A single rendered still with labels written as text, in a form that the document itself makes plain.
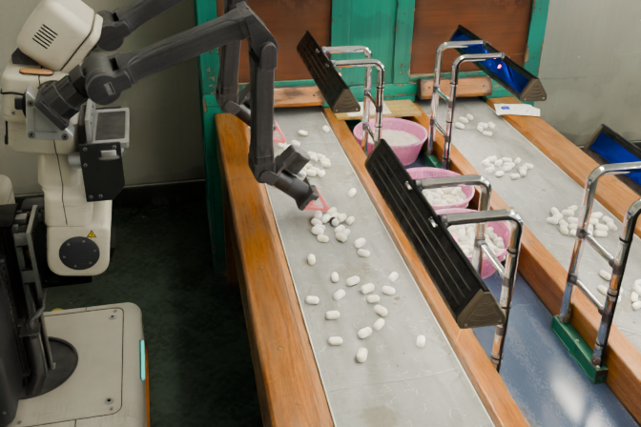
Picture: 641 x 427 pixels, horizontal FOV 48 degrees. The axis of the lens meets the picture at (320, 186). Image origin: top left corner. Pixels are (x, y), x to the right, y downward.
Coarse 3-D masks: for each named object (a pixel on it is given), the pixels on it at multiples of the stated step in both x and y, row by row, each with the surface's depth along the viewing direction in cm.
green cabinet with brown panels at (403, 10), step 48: (288, 0) 264; (336, 0) 267; (384, 0) 271; (432, 0) 275; (480, 0) 279; (528, 0) 283; (240, 48) 269; (288, 48) 272; (384, 48) 280; (432, 48) 284; (528, 48) 290
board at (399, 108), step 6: (384, 102) 286; (390, 102) 286; (396, 102) 286; (402, 102) 286; (408, 102) 286; (390, 108) 280; (396, 108) 280; (402, 108) 280; (408, 108) 280; (414, 108) 281; (336, 114) 273; (342, 114) 273; (384, 114) 274; (390, 114) 274; (396, 114) 275; (402, 114) 275; (408, 114) 276; (414, 114) 276; (420, 114) 277
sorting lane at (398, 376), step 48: (288, 144) 257; (336, 144) 258; (336, 192) 225; (288, 240) 199; (336, 240) 199; (384, 240) 199; (336, 288) 179; (384, 336) 162; (432, 336) 162; (336, 384) 148; (384, 384) 148; (432, 384) 149
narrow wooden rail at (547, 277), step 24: (456, 168) 237; (480, 192) 221; (528, 240) 195; (528, 264) 191; (552, 264) 185; (552, 288) 179; (576, 288) 176; (552, 312) 180; (576, 312) 169; (624, 336) 159; (624, 360) 152; (624, 384) 152
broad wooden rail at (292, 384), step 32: (224, 128) 263; (224, 160) 239; (224, 192) 247; (256, 192) 219; (256, 224) 201; (256, 256) 186; (256, 288) 174; (288, 288) 175; (256, 320) 163; (288, 320) 163; (256, 352) 162; (288, 352) 153; (288, 384) 144; (320, 384) 148; (288, 416) 137; (320, 416) 137
